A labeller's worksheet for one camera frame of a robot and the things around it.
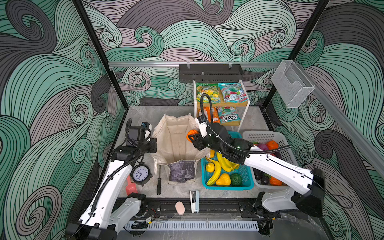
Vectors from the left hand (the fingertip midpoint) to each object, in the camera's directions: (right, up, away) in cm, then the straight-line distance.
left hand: (155, 141), depth 76 cm
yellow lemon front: (+30, -16, +7) cm, 35 cm away
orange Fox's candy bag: (+35, +13, +15) cm, 40 cm away
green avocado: (+43, -21, +2) cm, 48 cm away
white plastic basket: (+75, -9, +9) cm, 76 cm away
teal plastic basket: (+49, -17, +2) cm, 52 cm away
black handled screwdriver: (+1, -24, +5) cm, 25 cm away
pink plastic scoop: (-14, -26, +4) cm, 30 cm away
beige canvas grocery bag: (+6, -7, +18) cm, 20 cm away
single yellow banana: (+33, -18, +3) cm, 38 cm away
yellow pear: (+37, -21, +2) cm, 43 cm away
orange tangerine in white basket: (+70, -5, +16) cm, 72 cm away
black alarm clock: (-10, -20, +7) cm, 23 cm away
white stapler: (+21, -30, -2) cm, 37 cm away
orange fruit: (+19, +5, -7) cm, 21 cm away
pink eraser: (+13, -33, -3) cm, 36 cm away
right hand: (+20, +4, -6) cm, 21 cm away
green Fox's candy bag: (+43, +15, +16) cm, 48 cm away
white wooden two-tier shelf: (+35, +20, 0) cm, 40 cm away
